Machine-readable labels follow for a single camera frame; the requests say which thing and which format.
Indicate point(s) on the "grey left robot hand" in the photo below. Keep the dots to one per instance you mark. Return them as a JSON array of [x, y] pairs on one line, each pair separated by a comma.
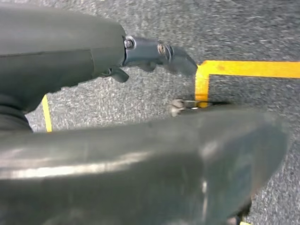
[[47, 46]]

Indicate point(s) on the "yellow floor tape square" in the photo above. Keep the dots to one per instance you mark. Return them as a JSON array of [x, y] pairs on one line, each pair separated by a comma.
[[246, 69]]

